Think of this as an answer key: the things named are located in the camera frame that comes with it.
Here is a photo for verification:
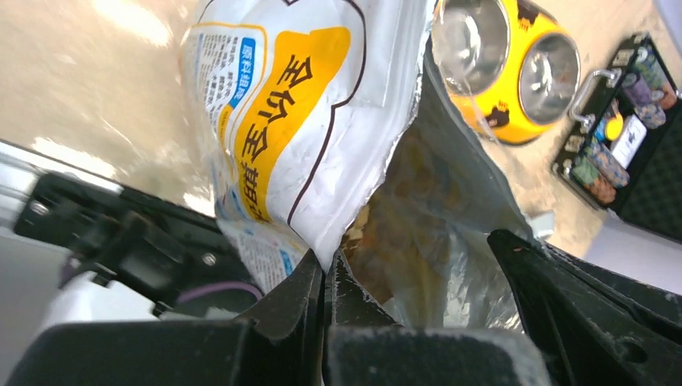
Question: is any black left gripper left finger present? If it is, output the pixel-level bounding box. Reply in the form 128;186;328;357
8;253;324;385

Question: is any yellow double pet bowl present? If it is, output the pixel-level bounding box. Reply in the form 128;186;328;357
431;1;581;146

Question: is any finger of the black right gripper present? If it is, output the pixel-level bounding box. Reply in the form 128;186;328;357
487;229;681;385

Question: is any white card box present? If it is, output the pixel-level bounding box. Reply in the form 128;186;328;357
610;116;648;168

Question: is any yellow dealer chip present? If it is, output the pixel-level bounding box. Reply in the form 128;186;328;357
604;115;624;141

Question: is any white yellow pet food bag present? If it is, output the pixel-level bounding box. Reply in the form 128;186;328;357
182;1;531;330

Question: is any black poker chip case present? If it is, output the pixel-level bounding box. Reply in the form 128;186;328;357
551;32;681;242

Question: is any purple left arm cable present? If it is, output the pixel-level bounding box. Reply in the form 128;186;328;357
175;281;265;306

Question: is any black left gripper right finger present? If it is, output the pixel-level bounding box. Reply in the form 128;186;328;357
323;253;549;385

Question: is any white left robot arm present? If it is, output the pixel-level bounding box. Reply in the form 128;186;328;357
7;255;551;385

